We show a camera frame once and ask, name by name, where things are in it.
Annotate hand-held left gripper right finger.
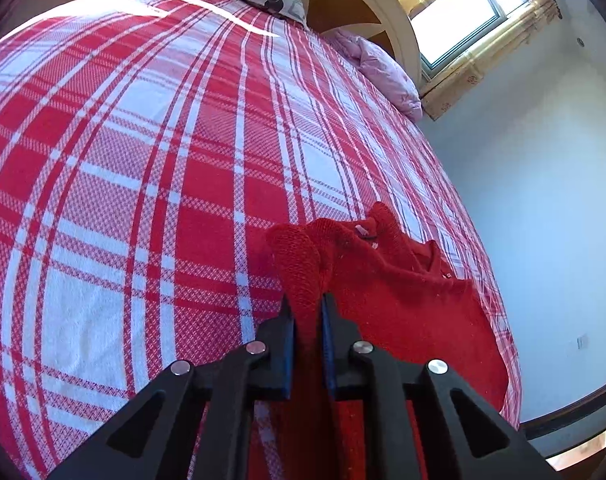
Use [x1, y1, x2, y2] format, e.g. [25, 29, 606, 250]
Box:
[321, 293, 558, 480]

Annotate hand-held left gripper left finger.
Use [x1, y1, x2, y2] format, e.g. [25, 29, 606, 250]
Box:
[48, 294, 296, 480]

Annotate red knitted sweater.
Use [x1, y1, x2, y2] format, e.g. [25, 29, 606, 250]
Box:
[246, 201, 510, 480]

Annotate red white plaid bed sheet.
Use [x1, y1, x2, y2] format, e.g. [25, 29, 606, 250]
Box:
[0, 0, 522, 480]

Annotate pink pillow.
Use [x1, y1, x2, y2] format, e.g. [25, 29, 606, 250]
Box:
[322, 28, 423, 123]

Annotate window with yellow curtains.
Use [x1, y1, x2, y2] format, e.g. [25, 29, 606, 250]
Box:
[360, 0, 562, 122]

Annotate cream round wooden headboard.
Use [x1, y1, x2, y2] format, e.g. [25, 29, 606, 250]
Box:
[180, 0, 422, 95]

